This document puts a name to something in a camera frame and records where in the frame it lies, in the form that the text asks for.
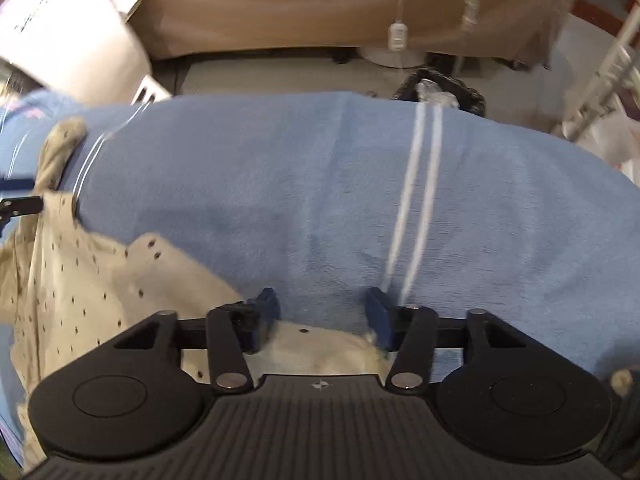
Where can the white David B machine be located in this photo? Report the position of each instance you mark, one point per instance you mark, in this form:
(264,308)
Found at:
(80,48)

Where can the cream dotted small garment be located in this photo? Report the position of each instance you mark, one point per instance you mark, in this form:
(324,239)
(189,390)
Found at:
(185,216)

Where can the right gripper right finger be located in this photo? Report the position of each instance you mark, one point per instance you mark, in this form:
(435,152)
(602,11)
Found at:
(414,335)

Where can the white shopping bag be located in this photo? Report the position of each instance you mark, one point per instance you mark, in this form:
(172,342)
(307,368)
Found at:
(614,138)

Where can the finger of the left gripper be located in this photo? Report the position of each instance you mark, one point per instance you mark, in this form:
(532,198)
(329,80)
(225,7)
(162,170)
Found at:
(19,206)

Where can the white inline cord switch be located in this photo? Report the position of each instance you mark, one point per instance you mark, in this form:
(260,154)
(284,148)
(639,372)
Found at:
(397,36)

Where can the blue plaid blanket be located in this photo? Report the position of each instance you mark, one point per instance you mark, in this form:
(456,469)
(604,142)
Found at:
(537,230)

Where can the white metal trolley rack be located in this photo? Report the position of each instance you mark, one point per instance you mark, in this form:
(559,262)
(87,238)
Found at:
(613,88)

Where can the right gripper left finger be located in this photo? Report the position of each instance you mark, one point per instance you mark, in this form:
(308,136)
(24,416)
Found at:
(227,334)

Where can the black wicker waste basket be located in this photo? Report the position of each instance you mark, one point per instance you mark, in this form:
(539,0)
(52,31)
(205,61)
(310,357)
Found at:
(425,83)

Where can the brown massage bed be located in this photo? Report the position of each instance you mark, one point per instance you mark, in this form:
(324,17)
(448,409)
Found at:
(516,30)

